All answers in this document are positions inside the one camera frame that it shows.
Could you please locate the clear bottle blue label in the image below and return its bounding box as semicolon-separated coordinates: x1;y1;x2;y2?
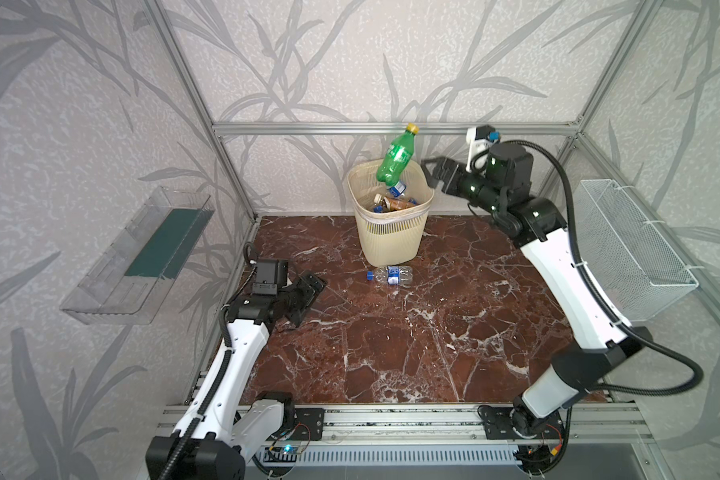
387;181;407;198

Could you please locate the green bottle yellow cap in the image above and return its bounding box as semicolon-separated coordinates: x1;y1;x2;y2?
376;123;419;187

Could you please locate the small bottle blue cap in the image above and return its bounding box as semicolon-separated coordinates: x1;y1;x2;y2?
366;266;413;286

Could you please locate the brown Nescafe coffee bottle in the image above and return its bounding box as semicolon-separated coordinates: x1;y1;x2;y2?
372;194;417;213

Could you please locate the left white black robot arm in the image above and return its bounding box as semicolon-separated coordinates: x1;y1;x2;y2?
145;243;326;479

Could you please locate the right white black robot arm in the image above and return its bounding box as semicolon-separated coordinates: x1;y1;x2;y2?
421;140;704;439

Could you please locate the cream ribbed waste bin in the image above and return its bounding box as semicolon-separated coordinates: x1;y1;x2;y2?
346;160;435;267

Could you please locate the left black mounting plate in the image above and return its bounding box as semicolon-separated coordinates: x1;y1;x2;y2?
272;408;326;442

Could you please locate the black mounting plate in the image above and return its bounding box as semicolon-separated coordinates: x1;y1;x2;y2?
272;408;326;442
477;404;566;440

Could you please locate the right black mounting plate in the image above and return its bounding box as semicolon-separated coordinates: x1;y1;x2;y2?
477;404;566;440

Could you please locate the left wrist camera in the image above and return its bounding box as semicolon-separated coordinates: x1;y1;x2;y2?
251;259;288;296

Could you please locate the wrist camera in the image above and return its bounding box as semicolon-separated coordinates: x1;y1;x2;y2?
251;259;288;296
466;125;534;193

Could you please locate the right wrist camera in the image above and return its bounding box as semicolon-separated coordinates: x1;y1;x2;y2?
466;125;534;193

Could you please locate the aluminium frame bar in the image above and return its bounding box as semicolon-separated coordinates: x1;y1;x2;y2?
212;121;579;137

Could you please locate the clear plastic wall tray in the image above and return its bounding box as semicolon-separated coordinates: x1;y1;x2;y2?
60;186;215;325

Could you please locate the white wire mesh basket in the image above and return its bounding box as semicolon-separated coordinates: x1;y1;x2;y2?
574;179;698;323

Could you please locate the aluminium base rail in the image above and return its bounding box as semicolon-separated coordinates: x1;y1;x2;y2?
255;403;659;470

